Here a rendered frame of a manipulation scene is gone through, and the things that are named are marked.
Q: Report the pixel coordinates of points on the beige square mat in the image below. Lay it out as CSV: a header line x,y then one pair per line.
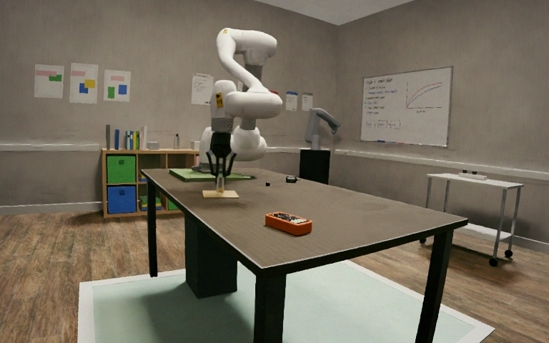
x,y
226,194

